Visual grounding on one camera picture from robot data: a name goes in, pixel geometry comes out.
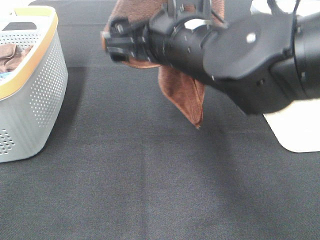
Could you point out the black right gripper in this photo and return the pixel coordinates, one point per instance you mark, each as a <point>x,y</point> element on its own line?
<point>125,40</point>

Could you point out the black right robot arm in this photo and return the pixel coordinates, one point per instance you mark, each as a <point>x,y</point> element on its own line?
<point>262,62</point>

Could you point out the blue towel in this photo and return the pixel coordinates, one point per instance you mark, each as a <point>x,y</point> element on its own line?
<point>4,75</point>

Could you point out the grey perforated laundry basket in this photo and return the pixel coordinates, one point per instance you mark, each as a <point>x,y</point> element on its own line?
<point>32,95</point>

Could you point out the black table cloth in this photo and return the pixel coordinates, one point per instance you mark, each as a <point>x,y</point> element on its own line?
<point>123,163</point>

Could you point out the cream plastic storage bin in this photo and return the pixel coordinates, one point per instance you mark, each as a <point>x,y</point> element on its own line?
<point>296,127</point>

